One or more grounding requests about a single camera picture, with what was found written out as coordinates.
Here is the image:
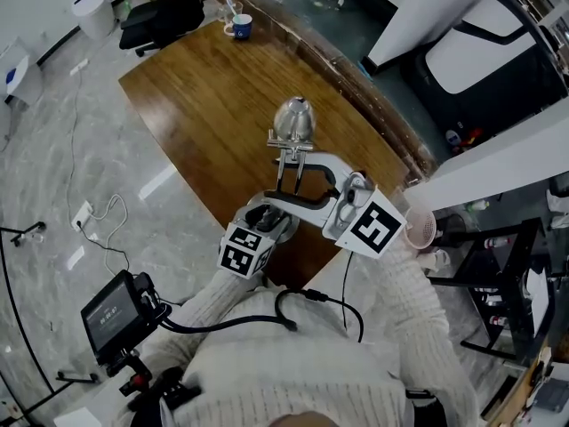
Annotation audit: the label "thick black device cable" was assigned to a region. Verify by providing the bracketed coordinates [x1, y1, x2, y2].
[160, 287, 366, 344]

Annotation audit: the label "black floor cable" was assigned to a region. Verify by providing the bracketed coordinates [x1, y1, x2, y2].
[77, 223, 131, 271]

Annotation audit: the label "white floor cable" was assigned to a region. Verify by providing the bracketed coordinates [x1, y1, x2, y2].
[91, 193, 131, 276]

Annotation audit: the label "black mount with red knob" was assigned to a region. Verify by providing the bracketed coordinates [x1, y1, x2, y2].
[106, 349, 204, 422]

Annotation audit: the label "round white bin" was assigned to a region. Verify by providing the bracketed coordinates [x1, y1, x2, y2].
[70, 0, 117, 42]

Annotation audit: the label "white box with blue patch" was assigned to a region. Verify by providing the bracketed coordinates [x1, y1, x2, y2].
[0, 36, 44, 107]

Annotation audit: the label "white paper cups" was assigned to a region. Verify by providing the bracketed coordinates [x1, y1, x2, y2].
[416, 248, 451, 271]

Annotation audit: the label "black screen device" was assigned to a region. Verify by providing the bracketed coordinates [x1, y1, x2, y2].
[80, 270, 172, 367]

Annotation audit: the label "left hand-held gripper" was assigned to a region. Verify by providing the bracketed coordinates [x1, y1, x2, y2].
[217, 203, 293, 281]

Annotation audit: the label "black wheeled stand base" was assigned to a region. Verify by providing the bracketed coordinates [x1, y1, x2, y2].
[0, 221, 47, 246]

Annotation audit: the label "person's left forearm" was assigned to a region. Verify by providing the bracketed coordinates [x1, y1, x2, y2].
[132, 267, 272, 373]

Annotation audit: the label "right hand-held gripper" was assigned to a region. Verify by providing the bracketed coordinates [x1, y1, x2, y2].
[263, 150, 408, 260]

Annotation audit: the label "black and white machine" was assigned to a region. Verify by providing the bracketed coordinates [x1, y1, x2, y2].
[401, 0, 569, 133]

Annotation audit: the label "large white power strip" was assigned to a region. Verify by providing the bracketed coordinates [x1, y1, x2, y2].
[70, 199, 96, 232]

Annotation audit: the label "black metal shelf rack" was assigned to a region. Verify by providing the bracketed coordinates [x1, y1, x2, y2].
[427, 217, 557, 362]

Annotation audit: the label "black office chair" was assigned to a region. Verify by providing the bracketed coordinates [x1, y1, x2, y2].
[118, 0, 207, 59]

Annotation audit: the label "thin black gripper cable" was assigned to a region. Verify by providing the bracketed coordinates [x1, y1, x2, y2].
[341, 250, 356, 331]

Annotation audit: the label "black bag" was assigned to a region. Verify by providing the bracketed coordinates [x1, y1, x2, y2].
[433, 213, 466, 248]

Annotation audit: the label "red toy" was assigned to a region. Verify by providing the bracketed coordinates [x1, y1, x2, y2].
[459, 126, 485, 148]

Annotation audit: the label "person's right forearm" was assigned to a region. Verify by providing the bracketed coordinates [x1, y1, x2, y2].
[349, 236, 484, 427]

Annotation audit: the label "white paper sheet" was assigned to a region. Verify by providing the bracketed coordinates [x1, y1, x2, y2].
[525, 266, 551, 338]

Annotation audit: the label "person's white sweater torso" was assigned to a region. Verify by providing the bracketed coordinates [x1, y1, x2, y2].
[117, 282, 414, 427]

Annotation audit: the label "wooden board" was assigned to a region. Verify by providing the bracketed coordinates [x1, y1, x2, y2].
[483, 330, 569, 427]

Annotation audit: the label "white paper strip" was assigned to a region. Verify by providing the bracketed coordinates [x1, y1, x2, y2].
[66, 245, 86, 271]

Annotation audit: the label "black curved floor pole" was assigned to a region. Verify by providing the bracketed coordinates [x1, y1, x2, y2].
[0, 233, 100, 420]

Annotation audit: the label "clear glass cup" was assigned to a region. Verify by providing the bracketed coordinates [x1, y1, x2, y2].
[217, 0, 244, 22]

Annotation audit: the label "blue mug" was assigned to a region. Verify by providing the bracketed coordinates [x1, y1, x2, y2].
[223, 13, 254, 42]

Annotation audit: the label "thin grey floor cable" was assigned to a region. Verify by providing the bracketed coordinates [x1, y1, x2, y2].
[65, 71, 84, 213]

